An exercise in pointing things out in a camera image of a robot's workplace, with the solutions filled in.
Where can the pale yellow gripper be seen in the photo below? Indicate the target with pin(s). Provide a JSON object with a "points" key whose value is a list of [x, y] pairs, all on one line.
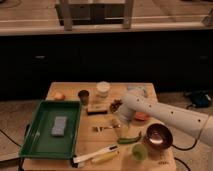
{"points": [[121, 128]]}

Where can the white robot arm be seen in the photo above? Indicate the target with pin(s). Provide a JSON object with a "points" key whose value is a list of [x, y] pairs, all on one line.
{"points": [[195, 124]]}

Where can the orange bowl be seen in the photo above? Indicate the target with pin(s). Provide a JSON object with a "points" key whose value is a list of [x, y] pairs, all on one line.
{"points": [[142, 116]]}

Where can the bunch of dark grapes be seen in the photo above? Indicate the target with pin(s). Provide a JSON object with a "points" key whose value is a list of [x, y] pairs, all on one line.
{"points": [[115, 105]]}

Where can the yellow corn cob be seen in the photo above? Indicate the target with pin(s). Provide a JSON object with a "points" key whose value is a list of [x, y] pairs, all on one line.
{"points": [[104, 157]]}

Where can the light green cup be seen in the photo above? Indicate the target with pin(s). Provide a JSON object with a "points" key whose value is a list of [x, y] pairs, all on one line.
{"points": [[139, 152]]}

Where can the dark purple bowl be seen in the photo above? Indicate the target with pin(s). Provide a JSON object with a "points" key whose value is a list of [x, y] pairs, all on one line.
{"points": [[159, 137]]}

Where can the wooden brush block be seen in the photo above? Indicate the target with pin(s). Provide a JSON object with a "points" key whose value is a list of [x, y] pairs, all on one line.
{"points": [[94, 109]]}

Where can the grey triangular cloth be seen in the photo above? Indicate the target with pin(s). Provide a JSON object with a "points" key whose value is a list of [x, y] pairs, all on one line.
{"points": [[138, 88]]}

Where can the white lidded jar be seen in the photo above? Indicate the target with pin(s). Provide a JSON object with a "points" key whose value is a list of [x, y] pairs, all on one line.
{"points": [[103, 88]]}

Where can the dark metal cup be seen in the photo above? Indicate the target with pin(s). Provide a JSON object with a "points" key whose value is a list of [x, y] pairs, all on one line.
{"points": [[84, 96]]}

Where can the grey blue sponge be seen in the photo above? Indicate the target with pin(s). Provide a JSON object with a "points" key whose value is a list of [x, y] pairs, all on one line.
{"points": [[59, 126]]}

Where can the green plastic tray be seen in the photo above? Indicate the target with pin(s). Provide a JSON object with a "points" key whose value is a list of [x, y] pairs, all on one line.
{"points": [[41, 143]]}

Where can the wooden stool frame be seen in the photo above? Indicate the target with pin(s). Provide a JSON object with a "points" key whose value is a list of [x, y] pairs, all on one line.
{"points": [[94, 12]]}

